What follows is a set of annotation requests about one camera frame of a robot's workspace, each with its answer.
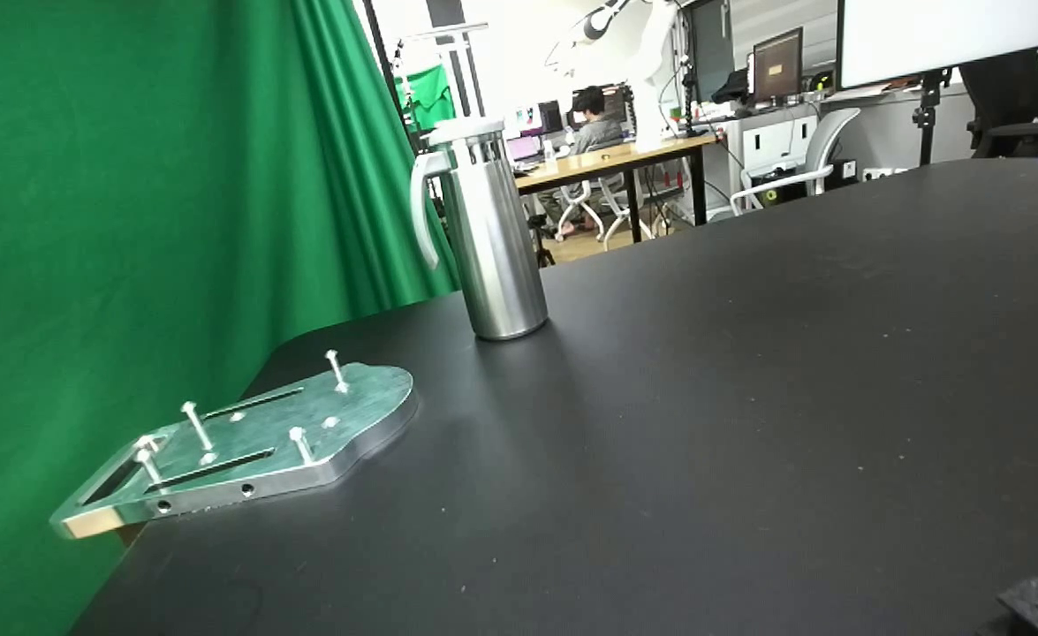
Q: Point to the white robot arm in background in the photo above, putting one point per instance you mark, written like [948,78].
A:
[638,53]

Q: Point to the stainless steel flask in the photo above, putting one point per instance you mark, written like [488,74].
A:
[494,252]

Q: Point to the white flask lid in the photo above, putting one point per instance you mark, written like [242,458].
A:
[465,132]

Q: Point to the white office chair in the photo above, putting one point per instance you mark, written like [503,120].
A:
[602,208]
[801,168]

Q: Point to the wooden desk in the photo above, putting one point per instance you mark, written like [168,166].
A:
[611,163]

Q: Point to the row of monitors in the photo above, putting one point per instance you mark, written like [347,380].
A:
[541,124]

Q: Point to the person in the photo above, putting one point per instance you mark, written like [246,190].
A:
[591,132]

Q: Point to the small green cloth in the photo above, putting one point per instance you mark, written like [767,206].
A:
[430,95]

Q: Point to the metal mounting plate with bolts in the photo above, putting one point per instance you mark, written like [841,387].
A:
[262,437]

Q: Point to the white cabinet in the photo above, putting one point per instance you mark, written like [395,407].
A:
[770,146]

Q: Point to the monitor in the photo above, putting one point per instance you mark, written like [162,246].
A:
[777,66]

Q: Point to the green backdrop curtain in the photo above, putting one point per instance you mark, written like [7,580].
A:
[147,221]

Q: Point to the white light panel on stand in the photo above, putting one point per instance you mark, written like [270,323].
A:
[943,35]

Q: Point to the black office chair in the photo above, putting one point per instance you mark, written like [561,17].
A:
[1009,102]

